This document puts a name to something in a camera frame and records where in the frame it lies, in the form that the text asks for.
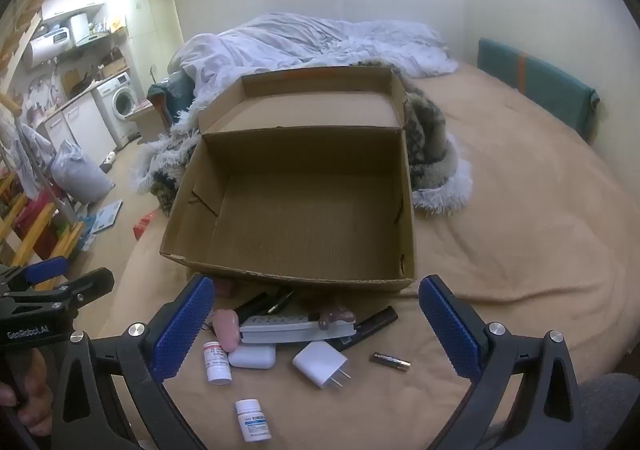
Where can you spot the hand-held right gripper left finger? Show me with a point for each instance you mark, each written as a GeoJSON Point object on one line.
{"type": "Point", "coordinates": [182, 335]}

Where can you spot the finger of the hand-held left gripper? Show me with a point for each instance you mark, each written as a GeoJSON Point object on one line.
{"type": "Point", "coordinates": [45, 270]}
{"type": "Point", "coordinates": [85, 287]}

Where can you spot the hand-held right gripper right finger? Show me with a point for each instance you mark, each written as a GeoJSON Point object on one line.
{"type": "Point", "coordinates": [450, 330]}

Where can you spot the white pill bottle red label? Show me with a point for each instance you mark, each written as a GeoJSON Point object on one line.
{"type": "Point", "coordinates": [217, 362]}

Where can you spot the pink soft pouch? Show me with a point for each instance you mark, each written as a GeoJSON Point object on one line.
{"type": "Point", "coordinates": [227, 330]}

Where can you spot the grey remote control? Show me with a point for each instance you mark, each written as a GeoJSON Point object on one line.
{"type": "Point", "coordinates": [280, 330]}

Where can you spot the white pill bottle blue label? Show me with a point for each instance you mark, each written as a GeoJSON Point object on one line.
{"type": "Point", "coordinates": [252, 422]}

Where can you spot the white charger plug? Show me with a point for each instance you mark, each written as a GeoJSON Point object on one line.
{"type": "Point", "coordinates": [317, 362]}

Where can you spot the cardboard box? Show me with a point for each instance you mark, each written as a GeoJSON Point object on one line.
{"type": "Point", "coordinates": [300, 225]}

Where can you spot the person's left hand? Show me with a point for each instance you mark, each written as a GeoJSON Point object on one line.
{"type": "Point", "coordinates": [30, 417]}

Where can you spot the yellow wooden rack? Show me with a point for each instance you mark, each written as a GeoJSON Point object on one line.
{"type": "Point", "coordinates": [30, 230]}

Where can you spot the black battery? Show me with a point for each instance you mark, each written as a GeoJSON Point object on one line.
{"type": "Point", "coordinates": [390, 361]}

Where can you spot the bathroom scale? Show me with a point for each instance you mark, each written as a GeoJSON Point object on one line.
{"type": "Point", "coordinates": [107, 217]}

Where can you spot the white earbuds case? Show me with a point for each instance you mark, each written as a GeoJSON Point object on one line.
{"type": "Point", "coordinates": [252, 357]}

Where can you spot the thick black pen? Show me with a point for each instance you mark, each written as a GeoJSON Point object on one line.
{"type": "Point", "coordinates": [251, 305]}

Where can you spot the long black pen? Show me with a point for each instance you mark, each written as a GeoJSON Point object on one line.
{"type": "Point", "coordinates": [372, 322]}

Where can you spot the red packet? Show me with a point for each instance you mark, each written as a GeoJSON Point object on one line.
{"type": "Point", "coordinates": [144, 226]}

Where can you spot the grey plastic bag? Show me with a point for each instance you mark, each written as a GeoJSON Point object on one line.
{"type": "Point", "coordinates": [80, 174]}

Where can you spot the black pen metal tip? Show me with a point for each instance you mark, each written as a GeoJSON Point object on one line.
{"type": "Point", "coordinates": [280, 301]}

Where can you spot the hanging white clothes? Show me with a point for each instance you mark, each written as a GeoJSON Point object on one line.
{"type": "Point", "coordinates": [27, 154]}

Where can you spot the tan bed sheet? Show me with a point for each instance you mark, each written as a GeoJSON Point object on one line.
{"type": "Point", "coordinates": [525, 240]}

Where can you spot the white kitchen cabinet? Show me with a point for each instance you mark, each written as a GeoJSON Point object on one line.
{"type": "Point", "coordinates": [80, 127]}

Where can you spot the person's grey trouser leg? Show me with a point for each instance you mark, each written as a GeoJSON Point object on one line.
{"type": "Point", "coordinates": [610, 415]}

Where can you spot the white washing machine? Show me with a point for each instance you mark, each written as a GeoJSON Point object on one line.
{"type": "Point", "coordinates": [117, 102]}

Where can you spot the fluffy patterned blanket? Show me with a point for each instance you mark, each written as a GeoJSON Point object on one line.
{"type": "Point", "coordinates": [435, 139]}

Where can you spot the white water heater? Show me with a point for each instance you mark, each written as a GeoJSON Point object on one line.
{"type": "Point", "coordinates": [42, 49]}

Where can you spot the green cushion orange stripe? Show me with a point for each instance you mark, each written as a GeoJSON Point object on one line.
{"type": "Point", "coordinates": [540, 79]}

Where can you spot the white duvet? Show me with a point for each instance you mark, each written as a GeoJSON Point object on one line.
{"type": "Point", "coordinates": [310, 39]}

